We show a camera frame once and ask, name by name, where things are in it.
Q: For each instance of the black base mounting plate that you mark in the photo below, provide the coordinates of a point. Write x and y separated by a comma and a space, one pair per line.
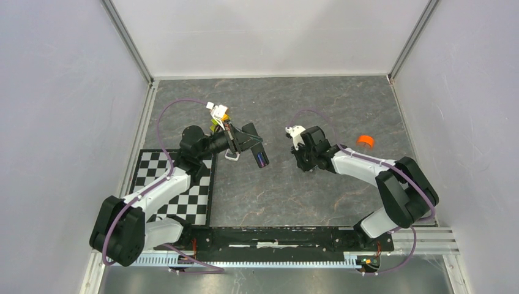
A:
278, 244

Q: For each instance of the orange tape roll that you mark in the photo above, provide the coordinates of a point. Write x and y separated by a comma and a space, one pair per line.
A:
365, 141

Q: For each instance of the green yellow block stack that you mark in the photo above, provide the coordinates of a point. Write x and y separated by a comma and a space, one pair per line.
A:
219, 125

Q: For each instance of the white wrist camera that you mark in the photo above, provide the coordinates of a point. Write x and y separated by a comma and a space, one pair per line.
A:
295, 133
216, 111

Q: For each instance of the purple battery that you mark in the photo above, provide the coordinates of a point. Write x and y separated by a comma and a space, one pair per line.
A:
262, 160

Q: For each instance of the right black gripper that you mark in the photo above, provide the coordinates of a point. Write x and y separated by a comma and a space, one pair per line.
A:
304, 166

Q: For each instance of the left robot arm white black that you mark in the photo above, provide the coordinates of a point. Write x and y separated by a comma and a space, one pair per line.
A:
122, 230

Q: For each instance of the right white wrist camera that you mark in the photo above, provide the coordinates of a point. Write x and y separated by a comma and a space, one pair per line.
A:
295, 133

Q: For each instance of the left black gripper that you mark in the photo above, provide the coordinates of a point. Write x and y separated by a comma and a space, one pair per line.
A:
237, 139

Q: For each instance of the white remote control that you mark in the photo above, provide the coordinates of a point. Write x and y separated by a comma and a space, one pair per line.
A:
232, 156

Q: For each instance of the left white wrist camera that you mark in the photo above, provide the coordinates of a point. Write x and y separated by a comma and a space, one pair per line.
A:
216, 111

